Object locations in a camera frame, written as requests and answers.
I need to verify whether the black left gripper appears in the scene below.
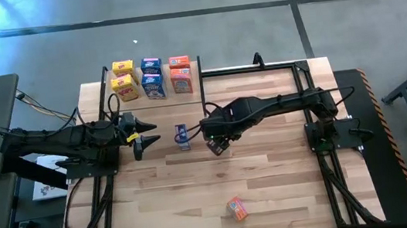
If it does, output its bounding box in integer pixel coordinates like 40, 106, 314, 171
116, 109, 164, 164

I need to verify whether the blue Frosted Flakes cereal box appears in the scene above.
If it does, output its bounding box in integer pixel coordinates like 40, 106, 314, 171
173, 122, 192, 152
138, 56, 164, 78
139, 70, 170, 102

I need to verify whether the yellow Corn Pops cereal box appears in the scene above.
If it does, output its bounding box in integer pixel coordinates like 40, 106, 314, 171
110, 58, 139, 81
109, 72, 141, 104

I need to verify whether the orange Mini Wheats cereal box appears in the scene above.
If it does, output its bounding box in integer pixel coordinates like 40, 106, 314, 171
167, 54, 192, 71
225, 195, 251, 224
168, 66, 195, 97

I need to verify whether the yellow tape label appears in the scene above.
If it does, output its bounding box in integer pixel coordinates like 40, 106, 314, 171
125, 132, 141, 144

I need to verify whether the white printed sheet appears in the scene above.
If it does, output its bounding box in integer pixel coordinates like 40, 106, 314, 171
27, 151, 78, 202

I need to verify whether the black mat hazard stripe edge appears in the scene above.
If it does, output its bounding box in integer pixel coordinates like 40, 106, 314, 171
332, 61, 407, 228

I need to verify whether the black aluminium table frame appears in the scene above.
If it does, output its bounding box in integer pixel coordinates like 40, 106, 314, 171
43, 38, 387, 228

